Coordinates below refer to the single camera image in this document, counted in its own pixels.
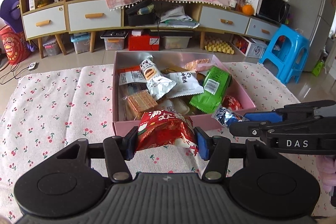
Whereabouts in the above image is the blue white snack packet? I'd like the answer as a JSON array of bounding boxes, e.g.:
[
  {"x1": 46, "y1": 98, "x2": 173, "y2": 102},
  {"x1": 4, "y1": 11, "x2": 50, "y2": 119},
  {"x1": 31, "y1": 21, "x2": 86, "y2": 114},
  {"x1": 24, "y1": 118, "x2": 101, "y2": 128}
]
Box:
[{"x1": 211, "y1": 106, "x2": 250, "y2": 128}]

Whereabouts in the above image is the red snack packet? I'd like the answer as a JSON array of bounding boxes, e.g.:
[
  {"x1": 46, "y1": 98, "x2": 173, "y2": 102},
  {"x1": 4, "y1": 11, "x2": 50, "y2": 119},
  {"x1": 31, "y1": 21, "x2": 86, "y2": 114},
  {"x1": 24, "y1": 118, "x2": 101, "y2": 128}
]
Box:
[
  {"x1": 136, "y1": 110, "x2": 199, "y2": 155},
  {"x1": 222, "y1": 96, "x2": 242, "y2": 111}
]

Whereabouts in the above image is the wafer biscuit packet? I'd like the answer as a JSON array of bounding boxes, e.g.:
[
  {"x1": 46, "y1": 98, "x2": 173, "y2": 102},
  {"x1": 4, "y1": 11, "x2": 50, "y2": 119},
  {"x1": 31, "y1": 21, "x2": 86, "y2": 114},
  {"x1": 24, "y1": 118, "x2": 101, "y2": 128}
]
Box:
[{"x1": 125, "y1": 90, "x2": 158, "y2": 121}]

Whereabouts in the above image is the clear white wafer packet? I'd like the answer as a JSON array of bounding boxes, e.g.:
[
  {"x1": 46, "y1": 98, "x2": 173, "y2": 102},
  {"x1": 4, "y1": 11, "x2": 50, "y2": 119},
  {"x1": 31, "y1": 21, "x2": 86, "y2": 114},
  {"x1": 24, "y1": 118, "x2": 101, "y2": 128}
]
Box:
[{"x1": 158, "y1": 98, "x2": 190, "y2": 115}]

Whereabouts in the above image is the green snack packet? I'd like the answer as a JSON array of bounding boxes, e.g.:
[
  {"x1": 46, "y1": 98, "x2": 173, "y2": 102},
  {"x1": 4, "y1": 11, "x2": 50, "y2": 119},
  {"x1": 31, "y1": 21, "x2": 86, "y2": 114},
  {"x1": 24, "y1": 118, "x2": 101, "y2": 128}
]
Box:
[{"x1": 190, "y1": 67, "x2": 231, "y2": 114}]

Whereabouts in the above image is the orange cracker packet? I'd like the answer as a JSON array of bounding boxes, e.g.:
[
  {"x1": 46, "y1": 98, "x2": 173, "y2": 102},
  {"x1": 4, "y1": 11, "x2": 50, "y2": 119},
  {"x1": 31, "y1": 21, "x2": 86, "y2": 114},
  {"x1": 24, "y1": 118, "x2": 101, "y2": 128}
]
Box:
[{"x1": 117, "y1": 65, "x2": 147, "y2": 85}]

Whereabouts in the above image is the grey white cake packet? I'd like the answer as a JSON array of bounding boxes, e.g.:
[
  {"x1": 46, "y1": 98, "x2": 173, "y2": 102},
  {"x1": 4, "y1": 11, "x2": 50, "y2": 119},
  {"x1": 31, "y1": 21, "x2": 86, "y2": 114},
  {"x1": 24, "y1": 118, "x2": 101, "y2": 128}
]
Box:
[{"x1": 139, "y1": 56, "x2": 177, "y2": 101}]

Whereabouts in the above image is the pink snack packet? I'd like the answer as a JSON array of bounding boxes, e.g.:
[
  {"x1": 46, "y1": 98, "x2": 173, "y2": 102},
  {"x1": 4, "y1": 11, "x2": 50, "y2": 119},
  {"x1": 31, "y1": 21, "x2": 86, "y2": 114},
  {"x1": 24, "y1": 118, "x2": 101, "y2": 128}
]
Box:
[{"x1": 185, "y1": 59, "x2": 214, "y2": 72}]

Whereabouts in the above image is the pink cardboard box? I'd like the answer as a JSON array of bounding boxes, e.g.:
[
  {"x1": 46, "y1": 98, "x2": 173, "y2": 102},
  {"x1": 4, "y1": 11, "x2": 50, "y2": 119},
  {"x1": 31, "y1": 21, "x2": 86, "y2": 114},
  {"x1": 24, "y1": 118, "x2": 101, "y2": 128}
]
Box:
[{"x1": 112, "y1": 51, "x2": 256, "y2": 136}]

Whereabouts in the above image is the blue plastic stool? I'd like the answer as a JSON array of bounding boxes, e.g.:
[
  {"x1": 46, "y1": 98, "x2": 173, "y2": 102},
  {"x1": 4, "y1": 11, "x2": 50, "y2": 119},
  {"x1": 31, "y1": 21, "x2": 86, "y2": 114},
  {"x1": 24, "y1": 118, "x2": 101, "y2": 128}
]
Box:
[{"x1": 259, "y1": 24, "x2": 310, "y2": 85}]

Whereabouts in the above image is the white printed carton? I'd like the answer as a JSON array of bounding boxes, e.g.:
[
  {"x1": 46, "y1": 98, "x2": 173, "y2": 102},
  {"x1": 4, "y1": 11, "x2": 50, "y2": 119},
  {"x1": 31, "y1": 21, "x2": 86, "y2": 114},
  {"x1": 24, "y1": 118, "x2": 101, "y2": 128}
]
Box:
[{"x1": 232, "y1": 35, "x2": 267, "y2": 59}]

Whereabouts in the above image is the yellow egg tray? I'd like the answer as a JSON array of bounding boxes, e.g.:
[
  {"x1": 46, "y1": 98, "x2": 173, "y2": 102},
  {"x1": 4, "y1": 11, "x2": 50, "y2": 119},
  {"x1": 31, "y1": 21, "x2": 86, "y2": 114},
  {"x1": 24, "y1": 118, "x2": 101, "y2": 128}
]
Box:
[{"x1": 204, "y1": 36, "x2": 235, "y2": 55}]

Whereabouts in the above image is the orange fruit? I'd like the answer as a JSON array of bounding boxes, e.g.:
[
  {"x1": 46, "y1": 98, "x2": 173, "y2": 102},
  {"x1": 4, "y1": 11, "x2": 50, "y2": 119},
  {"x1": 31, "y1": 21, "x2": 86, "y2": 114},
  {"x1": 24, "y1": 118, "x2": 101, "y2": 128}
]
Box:
[{"x1": 241, "y1": 4, "x2": 255, "y2": 16}]

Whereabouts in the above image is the red cardboard box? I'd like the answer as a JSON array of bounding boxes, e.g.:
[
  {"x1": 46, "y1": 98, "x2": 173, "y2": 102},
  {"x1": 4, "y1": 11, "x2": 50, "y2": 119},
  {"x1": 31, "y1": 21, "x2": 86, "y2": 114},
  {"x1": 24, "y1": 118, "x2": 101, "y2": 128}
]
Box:
[{"x1": 128, "y1": 34, "x2": 159, "y2": 51}]

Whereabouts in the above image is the black microwave oven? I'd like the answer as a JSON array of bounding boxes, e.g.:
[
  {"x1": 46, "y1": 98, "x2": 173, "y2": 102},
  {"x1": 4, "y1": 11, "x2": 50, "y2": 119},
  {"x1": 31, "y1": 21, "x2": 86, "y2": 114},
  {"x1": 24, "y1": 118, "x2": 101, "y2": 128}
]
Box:
[{"x1": 245, "y1": 0, "x2": 290, "y2": 24}]

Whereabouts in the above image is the clear plastic storage bin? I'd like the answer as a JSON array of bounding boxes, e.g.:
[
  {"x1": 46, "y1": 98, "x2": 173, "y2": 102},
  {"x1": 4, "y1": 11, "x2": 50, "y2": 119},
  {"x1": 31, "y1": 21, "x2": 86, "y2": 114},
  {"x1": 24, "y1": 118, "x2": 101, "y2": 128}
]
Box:
[{"x1": 161, "y1": 36, "x2": 191, "y2": 50}]

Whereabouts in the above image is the black storage box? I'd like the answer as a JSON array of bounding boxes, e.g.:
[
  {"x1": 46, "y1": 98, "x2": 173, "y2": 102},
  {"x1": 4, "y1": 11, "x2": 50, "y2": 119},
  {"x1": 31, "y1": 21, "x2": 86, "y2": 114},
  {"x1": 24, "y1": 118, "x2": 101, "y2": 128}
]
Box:
[{"x1": 125, "y1": 0, "x2": 157, "y2": 27}]

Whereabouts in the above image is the red lantern gift bag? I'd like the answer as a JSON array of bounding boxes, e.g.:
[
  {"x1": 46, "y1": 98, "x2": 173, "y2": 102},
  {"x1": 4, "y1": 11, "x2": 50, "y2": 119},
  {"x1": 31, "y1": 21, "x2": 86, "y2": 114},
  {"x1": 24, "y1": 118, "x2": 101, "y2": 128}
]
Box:
[{"x1": 1, "y1": 25, "x2": 30, "y2": 65}]

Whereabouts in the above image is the long wooden tv cabinet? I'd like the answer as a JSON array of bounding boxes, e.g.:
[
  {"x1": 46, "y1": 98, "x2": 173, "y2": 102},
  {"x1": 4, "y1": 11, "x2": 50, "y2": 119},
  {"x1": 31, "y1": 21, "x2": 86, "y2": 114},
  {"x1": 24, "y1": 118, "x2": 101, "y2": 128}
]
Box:
[{"x1": 18, "y1": 0, "x2": 280, "y2": 59}]

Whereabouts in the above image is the purple hat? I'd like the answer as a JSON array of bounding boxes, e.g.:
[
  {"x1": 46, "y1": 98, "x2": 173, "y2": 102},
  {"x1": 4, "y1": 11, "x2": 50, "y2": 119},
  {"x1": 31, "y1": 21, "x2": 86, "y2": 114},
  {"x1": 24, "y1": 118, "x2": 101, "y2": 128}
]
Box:
[{"x1": 1, "y1": 0, "x2": 23, "y2": 33}]

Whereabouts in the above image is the black power cable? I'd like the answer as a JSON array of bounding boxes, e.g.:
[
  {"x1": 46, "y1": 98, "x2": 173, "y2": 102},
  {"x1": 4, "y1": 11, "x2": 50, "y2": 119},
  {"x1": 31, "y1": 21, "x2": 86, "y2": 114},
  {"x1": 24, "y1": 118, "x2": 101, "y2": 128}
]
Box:
[{"x1": 145, "y1": 0, "x2": 165, "y2": 46}]

